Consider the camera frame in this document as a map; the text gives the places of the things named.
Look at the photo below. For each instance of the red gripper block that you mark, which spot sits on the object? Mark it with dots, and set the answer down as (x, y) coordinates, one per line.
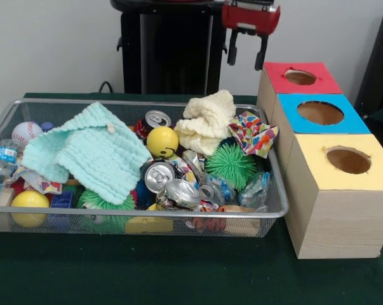
(251, 19)

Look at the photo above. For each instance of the cream yellow cloth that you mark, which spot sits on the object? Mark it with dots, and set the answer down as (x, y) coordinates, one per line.
(207, 124)

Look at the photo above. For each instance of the polka dot colourful cloth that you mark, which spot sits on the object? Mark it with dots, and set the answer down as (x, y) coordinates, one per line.
(253, 135)

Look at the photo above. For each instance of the mint green cloth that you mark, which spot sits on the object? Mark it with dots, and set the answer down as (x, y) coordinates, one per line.
(89, 152)

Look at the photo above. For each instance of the clear shallow mesh bin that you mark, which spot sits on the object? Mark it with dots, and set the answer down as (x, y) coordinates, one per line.
(270, 171)

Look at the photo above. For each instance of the wooden box with three holes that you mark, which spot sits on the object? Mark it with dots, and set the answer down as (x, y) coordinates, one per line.
(331, 216)

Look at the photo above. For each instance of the large green spiky ball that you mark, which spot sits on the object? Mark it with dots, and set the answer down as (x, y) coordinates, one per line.
(231, 165)

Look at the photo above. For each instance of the red can with silver top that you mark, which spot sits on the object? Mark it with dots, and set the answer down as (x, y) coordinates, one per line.
(154, 121)

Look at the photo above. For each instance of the yellow smiley ball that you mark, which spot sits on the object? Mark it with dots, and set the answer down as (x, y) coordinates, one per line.
(162, 141)

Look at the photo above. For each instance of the black chair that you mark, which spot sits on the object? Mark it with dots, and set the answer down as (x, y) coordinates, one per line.
(378, 70)

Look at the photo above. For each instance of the silver can with dark rim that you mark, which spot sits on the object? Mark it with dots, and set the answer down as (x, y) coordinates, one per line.
(159, 176)

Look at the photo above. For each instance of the crushed silver can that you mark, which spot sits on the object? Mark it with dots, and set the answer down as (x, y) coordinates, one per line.
(181, 192)

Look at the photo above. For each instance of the white baseball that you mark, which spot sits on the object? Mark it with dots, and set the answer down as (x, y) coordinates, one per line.
(26, 133)

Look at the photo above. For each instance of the plain yellow ball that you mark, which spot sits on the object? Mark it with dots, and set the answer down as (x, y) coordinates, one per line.
(30, 204)

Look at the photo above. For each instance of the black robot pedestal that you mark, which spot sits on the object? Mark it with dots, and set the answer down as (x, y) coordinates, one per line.
(172, 51)

